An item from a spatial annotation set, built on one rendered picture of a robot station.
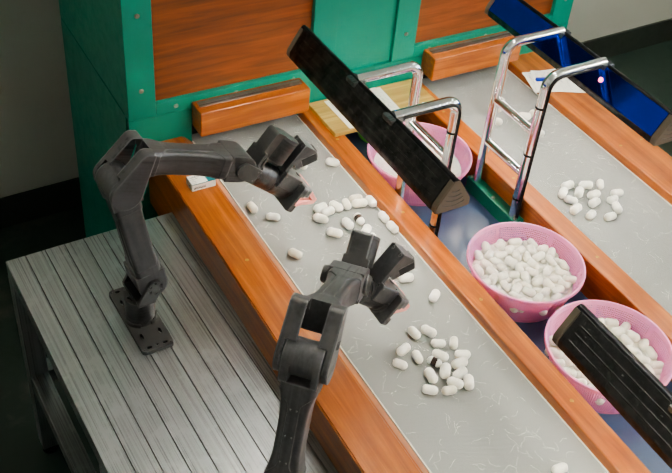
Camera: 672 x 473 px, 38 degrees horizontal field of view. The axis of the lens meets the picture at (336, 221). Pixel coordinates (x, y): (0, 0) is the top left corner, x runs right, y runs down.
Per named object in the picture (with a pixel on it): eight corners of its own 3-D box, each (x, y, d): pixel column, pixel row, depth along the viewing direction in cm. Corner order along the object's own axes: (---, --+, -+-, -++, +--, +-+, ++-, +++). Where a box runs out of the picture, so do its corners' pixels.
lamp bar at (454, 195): (434, 216, 184) (440, 186, 179) (285, 55, 224) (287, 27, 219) (469, 205, 187) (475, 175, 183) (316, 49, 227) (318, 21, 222)
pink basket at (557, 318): (591, 445, 191) (603, 415, 185) (509, 353, 208) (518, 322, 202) (689, 399, 202) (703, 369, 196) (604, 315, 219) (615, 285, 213)
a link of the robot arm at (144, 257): (156, 269, 207) (122, 155, 183) (170, 289, 202) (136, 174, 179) (130, 282, 204) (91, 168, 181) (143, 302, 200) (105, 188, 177)
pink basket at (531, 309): (538, 352, 209) (547, 322, 203) (437, 291, 221) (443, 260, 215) (596, 290, 226) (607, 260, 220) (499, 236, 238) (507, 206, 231)
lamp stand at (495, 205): (511, 235, 238) (551, 78, 209) (464, 188, 251) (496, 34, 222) (571, 214, 246) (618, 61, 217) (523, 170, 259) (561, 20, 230)
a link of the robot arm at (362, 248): (344, 231, 189) (336, 219, 177) (387, 242, 187) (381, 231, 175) (327, 288, 187) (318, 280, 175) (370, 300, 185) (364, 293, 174)
